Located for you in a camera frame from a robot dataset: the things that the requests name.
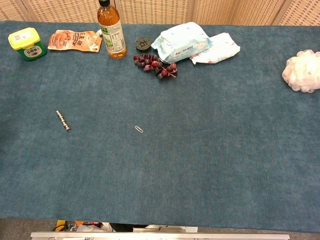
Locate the green jar with yellow lid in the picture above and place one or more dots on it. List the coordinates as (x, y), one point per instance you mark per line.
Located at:
(27, 44)

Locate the white red-printed soft pack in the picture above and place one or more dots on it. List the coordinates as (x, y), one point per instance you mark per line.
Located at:
(220, 50)

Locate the aluminium profile rail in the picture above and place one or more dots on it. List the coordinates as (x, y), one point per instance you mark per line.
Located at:
(160, 236)

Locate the black round disc with character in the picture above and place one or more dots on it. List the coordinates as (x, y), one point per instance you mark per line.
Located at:
(143, 44)

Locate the white mesh bath sponge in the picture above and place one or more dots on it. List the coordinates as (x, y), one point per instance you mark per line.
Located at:
(303, 71)

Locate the silver paper clip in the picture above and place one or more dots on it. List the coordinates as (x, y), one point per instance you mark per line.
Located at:
(139, 129)

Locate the blue felt table mat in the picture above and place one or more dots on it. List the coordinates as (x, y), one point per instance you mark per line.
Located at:
(160, 140)

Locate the woven folding screen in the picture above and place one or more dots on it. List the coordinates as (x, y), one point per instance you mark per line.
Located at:
(160, 11)

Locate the orange snack pouch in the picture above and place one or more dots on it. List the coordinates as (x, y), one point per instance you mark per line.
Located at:
(75, 40)

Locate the amber liquid bottle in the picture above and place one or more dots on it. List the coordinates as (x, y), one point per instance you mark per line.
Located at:
(111, 32)

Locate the bunch of dark red grapes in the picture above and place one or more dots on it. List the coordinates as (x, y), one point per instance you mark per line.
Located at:
(155, 65)

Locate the light blue wet wipes pack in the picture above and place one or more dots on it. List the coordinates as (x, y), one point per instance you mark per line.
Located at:
(180, 42)

